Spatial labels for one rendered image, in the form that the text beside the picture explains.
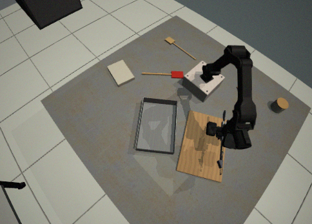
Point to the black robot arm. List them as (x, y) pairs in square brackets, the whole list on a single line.
[(244, 109)]

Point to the dark cylinder with tan top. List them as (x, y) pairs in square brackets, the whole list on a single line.
[(279, 105)]

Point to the wooden board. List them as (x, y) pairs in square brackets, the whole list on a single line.
[(200, 152)]

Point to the red spatula with wooden handle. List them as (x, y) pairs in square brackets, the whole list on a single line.
[(174, 74)]

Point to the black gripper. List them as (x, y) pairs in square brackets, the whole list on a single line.
[(212, 129)]

